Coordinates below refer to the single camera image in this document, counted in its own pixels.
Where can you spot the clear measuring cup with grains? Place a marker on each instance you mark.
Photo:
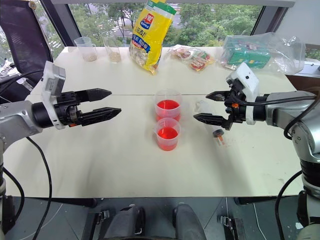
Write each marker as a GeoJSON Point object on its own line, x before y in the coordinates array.
{"type": "Point", "coordinates": [88, 51]}

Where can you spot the green cardboard box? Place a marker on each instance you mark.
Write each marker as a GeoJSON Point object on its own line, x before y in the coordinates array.
{"type": "Point", "coordinates": [250, 58]}

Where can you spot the yellow printed food bag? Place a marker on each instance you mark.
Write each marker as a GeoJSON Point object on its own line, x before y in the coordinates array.
{"type": "Point", "coordinates": [150, 42]}

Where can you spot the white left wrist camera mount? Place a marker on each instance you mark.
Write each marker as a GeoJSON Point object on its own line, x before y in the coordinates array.
{"type": "Point", "coordinates": [53, 80]}

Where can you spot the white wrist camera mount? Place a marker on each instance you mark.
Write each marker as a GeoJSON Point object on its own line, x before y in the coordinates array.
{"type": "Point", "coordinates": [248, 80]}
{"type": "Point", "coordinates": [53, 80]}

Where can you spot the black table support bar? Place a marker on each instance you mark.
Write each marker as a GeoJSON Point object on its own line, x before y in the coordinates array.
{"type": "Point", "coordinates": [265, 200]}
{"type": "Point", "coordinates": [75, 202]}

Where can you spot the brown wooden side desk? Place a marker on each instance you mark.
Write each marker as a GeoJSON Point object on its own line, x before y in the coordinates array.
{"type": "Point", "coordinates": [303, 82]}

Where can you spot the dark rounded grey leg shape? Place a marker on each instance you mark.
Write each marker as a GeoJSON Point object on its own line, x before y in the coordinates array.
{"type": "Point", "coordinates": [188, 222]}
{"type": "Point", "coordinates": [125, 222]}

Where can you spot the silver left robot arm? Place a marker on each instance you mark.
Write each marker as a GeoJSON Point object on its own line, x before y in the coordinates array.
{"type": "Point", "coordinates": [17, 115]}

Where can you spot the tall clear glass with grains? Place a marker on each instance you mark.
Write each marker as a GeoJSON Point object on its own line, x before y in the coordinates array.
{"type": "Point", "coordinates": [113, 52]}

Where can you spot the small clear cup red liquid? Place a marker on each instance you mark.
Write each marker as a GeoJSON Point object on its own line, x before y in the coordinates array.
{"type": "Point", "coordinates": [168, 136]}

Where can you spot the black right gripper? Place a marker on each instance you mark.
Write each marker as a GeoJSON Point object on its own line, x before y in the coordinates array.
{"type": "Point", "coordinates": [236, 112]}

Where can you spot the clear plastic syringe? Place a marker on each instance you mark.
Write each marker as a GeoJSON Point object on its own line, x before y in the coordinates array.
{"type": "Point", "coordinates": [208, 108]}

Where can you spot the clear crumpled plastic bag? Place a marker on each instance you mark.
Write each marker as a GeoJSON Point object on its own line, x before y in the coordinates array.
{"type": "Point", "coordinates": [285, 52]}

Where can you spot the dark window frame post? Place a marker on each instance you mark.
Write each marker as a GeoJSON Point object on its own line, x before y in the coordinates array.
{"type": "Point", "coordinates": [62, 22]}
{"type": "Point", "coordinates": [268, 25]}

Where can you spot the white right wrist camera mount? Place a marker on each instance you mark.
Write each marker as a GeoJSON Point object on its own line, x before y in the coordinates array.
{"type": "Point", "coordinates": [248, 80]}

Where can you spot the large clear cup red liquid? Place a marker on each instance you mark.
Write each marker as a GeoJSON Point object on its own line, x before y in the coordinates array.
{"type": "Point", "coordinates": [168, 106]}

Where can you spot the black mesh office chair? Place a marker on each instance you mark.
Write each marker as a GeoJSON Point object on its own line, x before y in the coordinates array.
{"type": "Point", "coordinates": [22, 37]}

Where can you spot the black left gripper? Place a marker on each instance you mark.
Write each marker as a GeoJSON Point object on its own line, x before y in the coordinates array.
{"type": "Point", "coordinates": [65, 110]}

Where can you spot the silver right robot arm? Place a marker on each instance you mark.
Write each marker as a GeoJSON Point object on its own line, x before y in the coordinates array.
{"type": "Point", "coordinates": [287, 107]}

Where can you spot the pile of colourful snack packets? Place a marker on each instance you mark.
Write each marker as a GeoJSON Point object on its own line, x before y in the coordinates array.
{"type": "Point", "coordinates": [195, 58]}

